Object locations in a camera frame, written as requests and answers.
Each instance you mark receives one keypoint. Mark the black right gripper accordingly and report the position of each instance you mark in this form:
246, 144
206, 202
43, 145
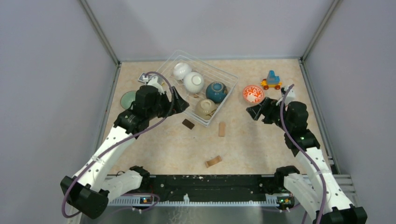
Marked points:
268, 106

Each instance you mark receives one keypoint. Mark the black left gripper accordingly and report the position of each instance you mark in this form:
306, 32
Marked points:
180, 104

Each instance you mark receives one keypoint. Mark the white orange pattern bowl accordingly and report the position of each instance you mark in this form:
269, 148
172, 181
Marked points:
253, 94

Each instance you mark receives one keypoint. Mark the large white bowl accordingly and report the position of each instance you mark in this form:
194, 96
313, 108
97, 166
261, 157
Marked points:
194, 82

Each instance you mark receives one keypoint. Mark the light green celadon bowl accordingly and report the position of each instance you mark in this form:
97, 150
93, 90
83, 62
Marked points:
127, 99

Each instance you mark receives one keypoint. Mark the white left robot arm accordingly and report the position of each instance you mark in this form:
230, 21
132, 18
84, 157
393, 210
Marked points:
88, 191

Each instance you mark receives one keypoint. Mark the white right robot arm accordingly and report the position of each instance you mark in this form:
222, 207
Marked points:
323, 199

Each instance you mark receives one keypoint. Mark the dark brown block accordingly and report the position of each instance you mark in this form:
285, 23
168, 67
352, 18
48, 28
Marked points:
188, 124

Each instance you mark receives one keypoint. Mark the beige flower pattern bowl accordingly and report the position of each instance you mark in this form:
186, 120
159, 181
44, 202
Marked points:
205, 109

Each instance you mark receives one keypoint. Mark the colourful toy block car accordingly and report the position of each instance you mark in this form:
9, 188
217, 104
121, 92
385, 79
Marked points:
271, 81

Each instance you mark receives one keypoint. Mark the small white bowl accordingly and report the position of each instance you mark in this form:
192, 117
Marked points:
181, 70

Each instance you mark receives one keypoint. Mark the dark teal bowl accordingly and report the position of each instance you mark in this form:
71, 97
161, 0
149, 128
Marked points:
216, 92

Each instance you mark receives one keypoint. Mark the blue playing card box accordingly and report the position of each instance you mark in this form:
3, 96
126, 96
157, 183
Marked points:
144, 78

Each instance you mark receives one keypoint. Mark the light wooden block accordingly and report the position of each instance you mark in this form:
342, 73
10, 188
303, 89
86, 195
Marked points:
222, 129

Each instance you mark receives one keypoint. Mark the arched wooden block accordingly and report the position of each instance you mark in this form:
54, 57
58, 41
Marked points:
213, 161

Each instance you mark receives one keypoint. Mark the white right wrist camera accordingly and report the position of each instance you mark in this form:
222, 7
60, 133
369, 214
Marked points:
287, 95

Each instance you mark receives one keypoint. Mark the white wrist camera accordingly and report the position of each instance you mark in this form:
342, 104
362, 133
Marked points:
156, 81
287, 95

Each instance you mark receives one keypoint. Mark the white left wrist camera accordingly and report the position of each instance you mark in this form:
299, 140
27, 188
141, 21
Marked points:
156, 81

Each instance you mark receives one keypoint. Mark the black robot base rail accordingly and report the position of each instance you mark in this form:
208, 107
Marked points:
212, 188

